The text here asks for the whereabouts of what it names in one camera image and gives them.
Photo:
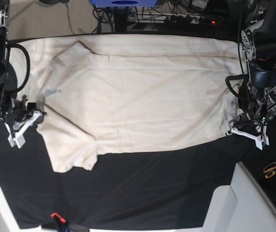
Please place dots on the red clip at table edge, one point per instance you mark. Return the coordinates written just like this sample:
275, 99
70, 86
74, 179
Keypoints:
58, 218

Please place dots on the cream white T-shirt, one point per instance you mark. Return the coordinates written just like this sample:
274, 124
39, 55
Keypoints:
129, 93

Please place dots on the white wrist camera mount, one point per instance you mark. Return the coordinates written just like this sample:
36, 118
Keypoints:
254, 136
19, 135

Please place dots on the black table cloth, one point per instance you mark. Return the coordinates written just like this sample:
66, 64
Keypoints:
128, 191

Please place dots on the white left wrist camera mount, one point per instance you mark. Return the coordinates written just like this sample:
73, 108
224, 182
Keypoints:
254, 136

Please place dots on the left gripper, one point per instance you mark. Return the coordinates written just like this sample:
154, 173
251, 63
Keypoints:
261, 116

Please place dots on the orange handled scissors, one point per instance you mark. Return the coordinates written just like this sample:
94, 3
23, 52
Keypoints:
270, 170

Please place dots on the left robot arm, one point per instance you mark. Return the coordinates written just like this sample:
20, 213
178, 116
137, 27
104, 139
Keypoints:
255, 87

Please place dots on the white power strip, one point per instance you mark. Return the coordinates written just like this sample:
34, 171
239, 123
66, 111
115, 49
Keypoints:
163, 18

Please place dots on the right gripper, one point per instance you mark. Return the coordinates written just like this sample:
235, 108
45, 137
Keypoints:
21, 112

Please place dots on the blue plastic box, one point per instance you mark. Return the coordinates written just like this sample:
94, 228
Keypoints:
123, 3

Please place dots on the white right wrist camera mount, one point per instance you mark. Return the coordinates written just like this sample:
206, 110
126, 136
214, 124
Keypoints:
19, 135

